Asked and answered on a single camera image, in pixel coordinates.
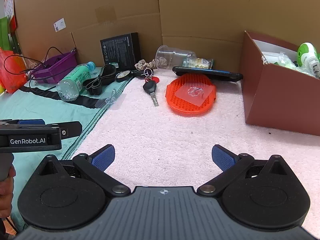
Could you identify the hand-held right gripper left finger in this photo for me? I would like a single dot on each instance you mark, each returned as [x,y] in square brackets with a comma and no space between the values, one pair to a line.
[103,158]

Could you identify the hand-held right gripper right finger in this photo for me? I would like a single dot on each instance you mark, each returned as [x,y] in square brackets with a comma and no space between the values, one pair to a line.
[223,158]

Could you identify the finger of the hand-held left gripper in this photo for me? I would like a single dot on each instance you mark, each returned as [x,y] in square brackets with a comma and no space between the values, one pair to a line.
[31,122]
[72,128]

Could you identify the orange silicone brush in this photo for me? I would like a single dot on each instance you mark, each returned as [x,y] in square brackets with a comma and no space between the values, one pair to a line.
[180,105]

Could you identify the brown cardboard box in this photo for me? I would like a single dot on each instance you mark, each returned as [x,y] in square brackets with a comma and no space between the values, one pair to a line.
[270,97]

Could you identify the black car key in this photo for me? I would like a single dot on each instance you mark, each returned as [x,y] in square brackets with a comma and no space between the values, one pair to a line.
[150,87]

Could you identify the black phone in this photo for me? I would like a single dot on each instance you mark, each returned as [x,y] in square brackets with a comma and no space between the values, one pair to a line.
[212,73]

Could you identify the person's left hand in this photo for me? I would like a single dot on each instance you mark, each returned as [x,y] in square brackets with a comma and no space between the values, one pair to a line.
[5,195]

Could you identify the teal cloth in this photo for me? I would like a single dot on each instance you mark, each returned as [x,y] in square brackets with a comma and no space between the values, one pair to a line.
[37,106]

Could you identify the clear adhesive hook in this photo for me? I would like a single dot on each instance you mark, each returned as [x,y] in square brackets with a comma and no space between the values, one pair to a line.
[110,101]
[195,93]

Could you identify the green label water bottle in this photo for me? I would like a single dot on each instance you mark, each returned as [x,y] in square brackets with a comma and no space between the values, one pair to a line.
[75,80]

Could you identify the red plastic bag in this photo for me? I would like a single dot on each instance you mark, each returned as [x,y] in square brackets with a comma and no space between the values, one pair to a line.
[12,72]

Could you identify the purple plastic basket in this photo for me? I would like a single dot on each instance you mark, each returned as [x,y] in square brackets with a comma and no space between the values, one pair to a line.
[57,66]

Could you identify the white towel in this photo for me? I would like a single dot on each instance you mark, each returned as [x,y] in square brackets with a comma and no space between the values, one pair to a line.
[160,130]

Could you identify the black rubber band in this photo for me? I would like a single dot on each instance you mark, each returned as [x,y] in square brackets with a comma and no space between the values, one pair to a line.
[105,73]

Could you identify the black tape roll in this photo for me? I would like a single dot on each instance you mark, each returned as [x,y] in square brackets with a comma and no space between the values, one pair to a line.
[123,76]

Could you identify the black key fob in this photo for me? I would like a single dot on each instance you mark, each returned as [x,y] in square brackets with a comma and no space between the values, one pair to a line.
[137,73]

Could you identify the black product box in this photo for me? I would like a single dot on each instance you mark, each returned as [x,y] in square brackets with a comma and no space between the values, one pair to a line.
[120,51]

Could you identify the red key tag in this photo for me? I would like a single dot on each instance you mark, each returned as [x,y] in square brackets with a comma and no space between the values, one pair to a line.
[156,79]

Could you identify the beige scrunchie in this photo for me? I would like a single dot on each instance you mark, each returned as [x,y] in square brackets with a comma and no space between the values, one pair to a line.
[143,65]

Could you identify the clear snack packet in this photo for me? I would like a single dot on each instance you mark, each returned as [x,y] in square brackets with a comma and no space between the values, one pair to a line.
[203,63]

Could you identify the white paper label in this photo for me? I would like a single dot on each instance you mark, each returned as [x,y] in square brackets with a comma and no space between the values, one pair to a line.
[59,25]

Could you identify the clear plastic wrap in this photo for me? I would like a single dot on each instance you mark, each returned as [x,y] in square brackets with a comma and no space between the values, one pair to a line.
[282,60]

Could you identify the clear plastic cup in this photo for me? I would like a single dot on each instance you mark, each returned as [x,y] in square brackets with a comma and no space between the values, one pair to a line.
[170,56]

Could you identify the green and white device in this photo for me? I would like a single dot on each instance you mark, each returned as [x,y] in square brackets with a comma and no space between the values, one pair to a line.
[307,53]

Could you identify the cardboard box walls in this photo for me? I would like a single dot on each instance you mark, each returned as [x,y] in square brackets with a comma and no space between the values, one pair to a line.
[187,15]

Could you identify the wall calendar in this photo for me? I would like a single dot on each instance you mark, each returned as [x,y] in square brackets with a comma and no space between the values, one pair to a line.
[9,2]

